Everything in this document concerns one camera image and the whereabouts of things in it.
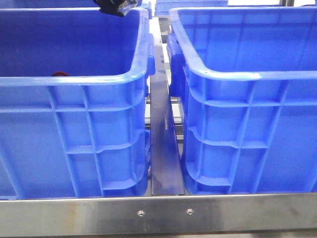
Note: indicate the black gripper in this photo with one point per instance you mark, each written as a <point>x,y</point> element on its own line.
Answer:
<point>116,7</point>

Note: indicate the red mushroom push button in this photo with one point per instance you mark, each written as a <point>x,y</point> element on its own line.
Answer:
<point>60,73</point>

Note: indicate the rear right blue crate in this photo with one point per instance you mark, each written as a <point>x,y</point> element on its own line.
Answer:
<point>162,7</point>

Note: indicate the rear left blue crate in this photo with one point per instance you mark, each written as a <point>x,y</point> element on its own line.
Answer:
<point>5,4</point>

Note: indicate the left blue plastic crate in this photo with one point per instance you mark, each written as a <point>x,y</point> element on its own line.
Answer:
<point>81,135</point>

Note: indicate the blue plastic crate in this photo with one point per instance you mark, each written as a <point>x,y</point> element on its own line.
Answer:
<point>248,98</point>
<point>81,135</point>

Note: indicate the right blue plastic crate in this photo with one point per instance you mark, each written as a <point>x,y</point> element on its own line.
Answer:
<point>248,98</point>

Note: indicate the metal divider bar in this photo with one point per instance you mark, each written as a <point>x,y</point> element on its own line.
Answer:
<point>166,174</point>

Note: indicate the left rail screw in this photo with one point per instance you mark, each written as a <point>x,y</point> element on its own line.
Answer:
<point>140,213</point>

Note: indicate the rail screw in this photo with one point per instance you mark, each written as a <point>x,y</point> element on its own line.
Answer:
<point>189,211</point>
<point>140,213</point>

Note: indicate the right rail screw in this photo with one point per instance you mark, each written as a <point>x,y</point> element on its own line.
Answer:
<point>189,211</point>

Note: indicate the steel front rail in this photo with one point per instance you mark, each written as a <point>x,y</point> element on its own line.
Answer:
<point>164,215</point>

